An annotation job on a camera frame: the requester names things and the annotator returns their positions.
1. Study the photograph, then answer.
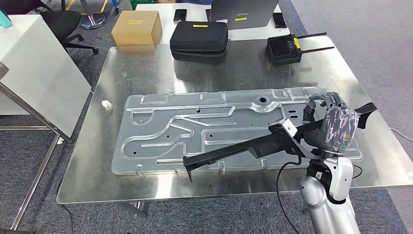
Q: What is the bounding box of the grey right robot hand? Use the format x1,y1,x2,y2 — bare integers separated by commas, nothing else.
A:
302,92,360,154

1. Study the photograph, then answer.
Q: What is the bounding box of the long black plastic part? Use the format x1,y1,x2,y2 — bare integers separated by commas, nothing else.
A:
182,102,377,182

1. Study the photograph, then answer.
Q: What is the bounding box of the stainless steel workbench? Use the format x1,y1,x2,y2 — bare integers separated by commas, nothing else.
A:
56,35,413,217

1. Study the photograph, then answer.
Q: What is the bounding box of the black handheld device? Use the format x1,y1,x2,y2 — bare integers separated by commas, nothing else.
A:
266,32,335,66

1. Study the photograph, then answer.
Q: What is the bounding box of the black smartphone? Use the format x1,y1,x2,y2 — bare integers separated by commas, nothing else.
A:
272,12,288,29
173,9,188,23

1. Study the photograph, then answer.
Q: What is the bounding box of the stamped steel panel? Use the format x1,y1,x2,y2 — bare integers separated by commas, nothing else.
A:
111,86,364,176

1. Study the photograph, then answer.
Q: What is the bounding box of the grey laptop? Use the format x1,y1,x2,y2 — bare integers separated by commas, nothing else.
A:
206,0,280,31

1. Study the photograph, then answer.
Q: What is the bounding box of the black zip case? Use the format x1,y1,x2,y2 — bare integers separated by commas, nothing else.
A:
169,20,229,65

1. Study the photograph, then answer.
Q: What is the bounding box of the white desk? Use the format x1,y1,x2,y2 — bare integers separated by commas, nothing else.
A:
135,3,291,41

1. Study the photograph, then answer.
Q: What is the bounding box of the cardboard box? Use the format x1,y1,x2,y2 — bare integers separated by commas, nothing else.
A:
111,10,163,47

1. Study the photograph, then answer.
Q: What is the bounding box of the green plastic crate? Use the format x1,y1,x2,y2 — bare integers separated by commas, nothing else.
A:
130,0,159,10

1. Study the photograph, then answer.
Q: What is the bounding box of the chrome chair base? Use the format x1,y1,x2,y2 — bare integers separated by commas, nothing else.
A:
79,0,106,30

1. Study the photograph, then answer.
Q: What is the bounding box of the black office chair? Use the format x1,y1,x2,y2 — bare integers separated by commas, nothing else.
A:
0,0,99,55

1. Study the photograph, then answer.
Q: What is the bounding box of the white cabinet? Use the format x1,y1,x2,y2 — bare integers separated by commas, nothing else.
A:
0,14,93,139

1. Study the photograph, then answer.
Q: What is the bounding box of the stainless steel table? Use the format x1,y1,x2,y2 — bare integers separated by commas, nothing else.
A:
0,63,72,234

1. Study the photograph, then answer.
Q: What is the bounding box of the teal bottle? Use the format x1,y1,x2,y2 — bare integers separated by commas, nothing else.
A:
0,9,13,29

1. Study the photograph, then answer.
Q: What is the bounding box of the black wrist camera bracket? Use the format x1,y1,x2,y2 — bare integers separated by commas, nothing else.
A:
268,124,323,159

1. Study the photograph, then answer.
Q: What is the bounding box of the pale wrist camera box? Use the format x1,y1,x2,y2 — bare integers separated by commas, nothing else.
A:
277,117,298,138

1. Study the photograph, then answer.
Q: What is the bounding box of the white power cord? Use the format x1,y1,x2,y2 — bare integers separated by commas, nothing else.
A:
390,127,413,143

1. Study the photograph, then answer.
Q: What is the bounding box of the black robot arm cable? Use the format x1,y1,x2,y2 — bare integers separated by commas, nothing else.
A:
276,156,302,234

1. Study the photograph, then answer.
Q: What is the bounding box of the black floor cable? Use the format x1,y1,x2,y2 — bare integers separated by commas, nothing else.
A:
60,202,75,234

